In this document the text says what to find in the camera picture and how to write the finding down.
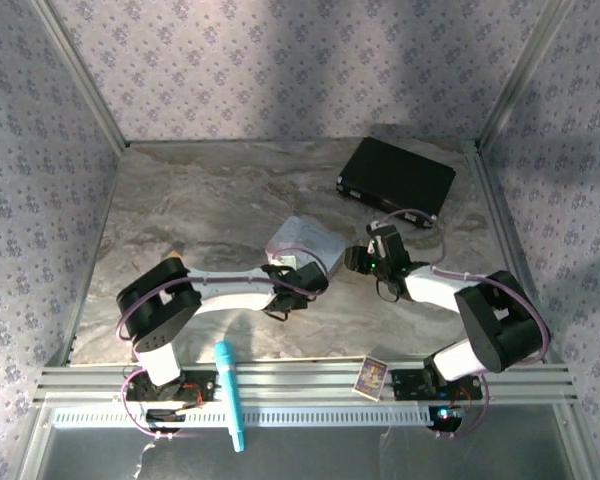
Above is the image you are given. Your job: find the pastel cartoon dog tin box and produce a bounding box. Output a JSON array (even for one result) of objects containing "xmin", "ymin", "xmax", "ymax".
[{"xmin": 264, "ymin": 215, "xmax": 346, "ymax": 280}]

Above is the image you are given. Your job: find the black rectangular case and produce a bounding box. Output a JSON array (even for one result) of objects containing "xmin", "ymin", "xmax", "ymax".
[{"xmin": 335, "ymin": 137, "xmax": 457, "ymax": 229}]

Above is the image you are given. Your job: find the small colourful card box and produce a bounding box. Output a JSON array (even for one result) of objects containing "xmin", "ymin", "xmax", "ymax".
[{"xmin": 354, "ymin": 355, "xmax": 392, "ymax": 401}]

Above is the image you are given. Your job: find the turquoise pen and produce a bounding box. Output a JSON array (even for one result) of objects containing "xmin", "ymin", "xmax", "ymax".
[{"xmin": 214, "ymin": 340, "xmax": 247, "ymax": 454}]

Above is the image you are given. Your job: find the grey metal panel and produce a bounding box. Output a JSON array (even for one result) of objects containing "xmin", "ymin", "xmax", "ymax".
[{"xmin": 18, "ymin": 403, "xmax": 597, "ymax": 480}]

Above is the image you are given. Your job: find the black controller board with LED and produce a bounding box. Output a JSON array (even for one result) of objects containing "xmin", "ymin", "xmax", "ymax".
[{"xmin": 426, "ymin": 405, "xmax": 467, "ymax": 432}]

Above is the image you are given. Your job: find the black connector block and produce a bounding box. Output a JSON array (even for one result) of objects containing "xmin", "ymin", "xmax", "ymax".
[{"xmin": 144, "ymin": 407, "xmax": 187, "ymax": 434}]

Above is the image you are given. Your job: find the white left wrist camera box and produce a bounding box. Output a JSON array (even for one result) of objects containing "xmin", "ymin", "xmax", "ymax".
[{"xmin": 272, "ymin": 252, "xmax": 301, "ymax": 272}]

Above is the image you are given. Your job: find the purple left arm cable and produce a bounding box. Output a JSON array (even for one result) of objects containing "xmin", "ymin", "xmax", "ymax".
[{"xmin": 115, "ymin": 247, "xmax": 331, "ymax": 442}]

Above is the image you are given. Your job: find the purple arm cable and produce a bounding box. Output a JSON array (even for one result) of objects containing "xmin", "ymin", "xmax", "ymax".
[
  {"xmin": 374, "ymin": 208, "xmax": 551, "ymax": 441},
  {"xmin": 115, "ymin": 247, "xmax": 331, "ymax": 442}
]

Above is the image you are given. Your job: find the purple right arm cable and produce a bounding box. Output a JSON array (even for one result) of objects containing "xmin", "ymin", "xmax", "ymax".
[{"xmin": 374, "ymin": 208, "xmax": 551, "ymax": 441}]

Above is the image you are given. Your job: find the aluminium front rail beam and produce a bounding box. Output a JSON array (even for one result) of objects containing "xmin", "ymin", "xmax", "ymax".
[{"xmin": 33, "ymin": 363, "xmax": 580, "ymax": 407}]

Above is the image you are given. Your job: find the aluminium side rail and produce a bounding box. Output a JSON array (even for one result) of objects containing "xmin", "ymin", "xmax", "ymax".
[{"xmin": 467, "ymin": 142, "xmax": 551, "ymax": 364}]

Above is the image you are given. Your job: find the white slotted cable tray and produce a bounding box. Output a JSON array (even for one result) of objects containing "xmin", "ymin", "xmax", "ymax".
[{"xmin": 53, "ymin": 408, "xmax": 464, "ymax": 429}]

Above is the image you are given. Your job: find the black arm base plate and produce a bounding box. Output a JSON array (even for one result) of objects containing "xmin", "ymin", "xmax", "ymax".
[
  {"xmin": 124, "ymin": 369, "xmax": 217, "ymax": 404},
  {"xmin": 391, "ymin": 368, "xmax": 484, "ymax": 402}
]

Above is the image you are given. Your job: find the aluminium corner post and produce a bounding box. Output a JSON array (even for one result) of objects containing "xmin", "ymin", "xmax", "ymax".
[
  {"xmin": 477, "ymin": 0, "xmax": 581, "ymax": 150},
  {"xmin": 28, "ymin": 0, "xmax": 130, "ymax": 149}
]

